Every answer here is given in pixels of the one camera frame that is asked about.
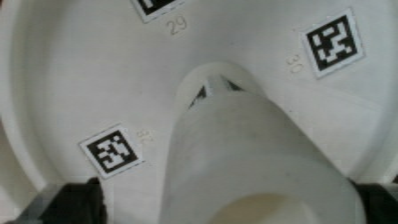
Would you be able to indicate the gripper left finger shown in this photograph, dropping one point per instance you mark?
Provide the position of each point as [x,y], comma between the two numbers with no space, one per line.
[68,204]

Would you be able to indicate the white cylindrical table leg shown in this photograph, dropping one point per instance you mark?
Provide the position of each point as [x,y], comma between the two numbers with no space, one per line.
[249,175]

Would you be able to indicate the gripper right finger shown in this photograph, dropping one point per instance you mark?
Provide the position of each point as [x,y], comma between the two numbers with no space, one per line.
[379,198]

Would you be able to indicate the white round table top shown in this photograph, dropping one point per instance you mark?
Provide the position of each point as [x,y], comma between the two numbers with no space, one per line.
[97,56]

